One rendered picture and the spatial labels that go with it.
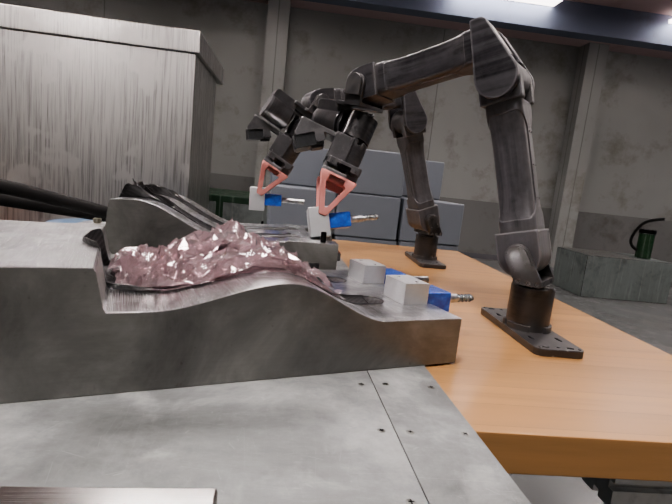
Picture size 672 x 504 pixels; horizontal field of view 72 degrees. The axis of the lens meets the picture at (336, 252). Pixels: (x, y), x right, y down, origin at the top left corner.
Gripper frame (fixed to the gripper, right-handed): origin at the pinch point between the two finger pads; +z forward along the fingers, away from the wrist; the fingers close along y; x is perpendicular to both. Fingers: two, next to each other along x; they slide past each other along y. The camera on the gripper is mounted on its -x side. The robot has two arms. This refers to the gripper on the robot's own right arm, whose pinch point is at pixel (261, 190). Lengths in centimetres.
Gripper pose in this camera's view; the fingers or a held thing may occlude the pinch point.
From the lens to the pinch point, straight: 114.3
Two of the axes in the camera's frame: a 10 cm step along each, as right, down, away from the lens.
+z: -5.5, 8.3, 0.8
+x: 8.2, 5.3, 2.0
